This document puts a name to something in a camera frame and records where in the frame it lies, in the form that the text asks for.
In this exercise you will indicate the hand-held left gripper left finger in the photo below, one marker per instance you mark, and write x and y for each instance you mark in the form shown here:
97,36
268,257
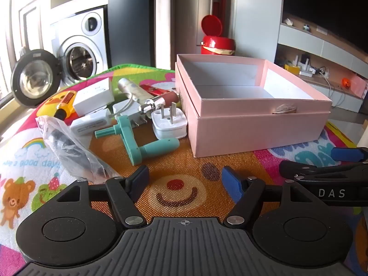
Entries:
140,179

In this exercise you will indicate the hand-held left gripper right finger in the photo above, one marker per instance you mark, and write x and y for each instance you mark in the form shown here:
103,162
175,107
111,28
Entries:
231,182

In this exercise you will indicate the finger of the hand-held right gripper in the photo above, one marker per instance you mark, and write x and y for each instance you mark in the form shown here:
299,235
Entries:
316,174
343,153

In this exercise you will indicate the teal hand crank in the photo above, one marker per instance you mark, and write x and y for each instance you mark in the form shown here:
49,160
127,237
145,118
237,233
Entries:
129,138

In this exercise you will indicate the pink cardboard box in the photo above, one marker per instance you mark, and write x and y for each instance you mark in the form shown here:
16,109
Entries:
244,132

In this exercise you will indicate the white plug adapter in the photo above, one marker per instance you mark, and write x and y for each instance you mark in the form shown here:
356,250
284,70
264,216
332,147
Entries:
169,125

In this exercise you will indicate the clear plastic bag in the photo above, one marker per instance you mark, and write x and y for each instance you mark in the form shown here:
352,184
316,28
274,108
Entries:
72,149

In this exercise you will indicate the white rounded charger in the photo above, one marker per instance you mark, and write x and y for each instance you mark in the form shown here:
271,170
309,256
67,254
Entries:
87,125

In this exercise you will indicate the silver brown lipstick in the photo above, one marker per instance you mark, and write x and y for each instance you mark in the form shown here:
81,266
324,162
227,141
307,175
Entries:
161,100

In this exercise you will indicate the white cream tube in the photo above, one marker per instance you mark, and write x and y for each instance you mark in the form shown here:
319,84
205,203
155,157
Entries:
135,92

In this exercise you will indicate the red lip balm stick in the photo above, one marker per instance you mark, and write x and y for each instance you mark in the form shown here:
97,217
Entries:
156,89

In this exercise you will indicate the white rectangular box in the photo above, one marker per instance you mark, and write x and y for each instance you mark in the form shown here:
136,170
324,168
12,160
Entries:
92,97

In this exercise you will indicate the orange screwdriver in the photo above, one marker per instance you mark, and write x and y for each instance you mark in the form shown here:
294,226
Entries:
65,103

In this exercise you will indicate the colourful cartoon play mat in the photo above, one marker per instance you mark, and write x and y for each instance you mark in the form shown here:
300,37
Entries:
178,161

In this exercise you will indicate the orange pumpkin toy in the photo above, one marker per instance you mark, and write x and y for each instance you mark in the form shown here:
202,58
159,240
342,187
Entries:
346,83

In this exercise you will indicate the yellow small box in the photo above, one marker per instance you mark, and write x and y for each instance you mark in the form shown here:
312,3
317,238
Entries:
291,69

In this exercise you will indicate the white television cabinet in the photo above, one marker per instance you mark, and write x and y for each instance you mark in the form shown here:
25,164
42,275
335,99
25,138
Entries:
316,47

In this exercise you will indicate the silver washing machine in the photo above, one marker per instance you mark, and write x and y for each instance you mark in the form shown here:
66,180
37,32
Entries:
95,54

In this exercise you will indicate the red trash can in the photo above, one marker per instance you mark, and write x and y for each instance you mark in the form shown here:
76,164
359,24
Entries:
215,44

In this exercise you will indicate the round washing machine door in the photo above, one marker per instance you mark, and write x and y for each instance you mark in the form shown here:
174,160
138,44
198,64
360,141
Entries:
34,76

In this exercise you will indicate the dark television screen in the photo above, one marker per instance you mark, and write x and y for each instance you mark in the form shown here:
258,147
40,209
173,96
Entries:
327,3

